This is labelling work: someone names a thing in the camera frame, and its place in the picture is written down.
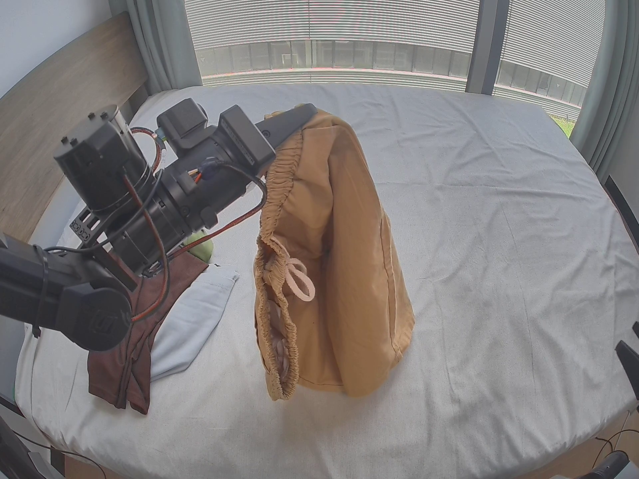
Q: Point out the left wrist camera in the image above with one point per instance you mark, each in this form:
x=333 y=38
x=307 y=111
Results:
x=182 y=120

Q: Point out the green garment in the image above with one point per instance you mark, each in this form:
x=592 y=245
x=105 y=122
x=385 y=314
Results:
x=202 y=250

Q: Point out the bed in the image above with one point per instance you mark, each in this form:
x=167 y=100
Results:
x=474 y=242

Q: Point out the brown garment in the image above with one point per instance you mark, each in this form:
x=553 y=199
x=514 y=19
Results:
x=107 y=382

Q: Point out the window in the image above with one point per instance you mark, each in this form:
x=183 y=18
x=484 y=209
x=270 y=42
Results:
x=487 y=28

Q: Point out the pale grey garment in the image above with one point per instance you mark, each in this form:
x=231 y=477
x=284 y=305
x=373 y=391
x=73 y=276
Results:
x=194 y=312

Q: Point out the tan shorts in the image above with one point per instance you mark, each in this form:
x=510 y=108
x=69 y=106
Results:
x=349 y=267

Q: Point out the grey-green curtain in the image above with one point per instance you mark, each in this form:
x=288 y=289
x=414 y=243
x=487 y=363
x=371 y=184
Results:
x=614 y=93
x=159 y=28

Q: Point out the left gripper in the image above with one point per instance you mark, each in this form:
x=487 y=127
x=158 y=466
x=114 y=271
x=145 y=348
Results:
x=209 y=187

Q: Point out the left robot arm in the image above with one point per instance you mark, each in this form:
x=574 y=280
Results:
x=95 y=157

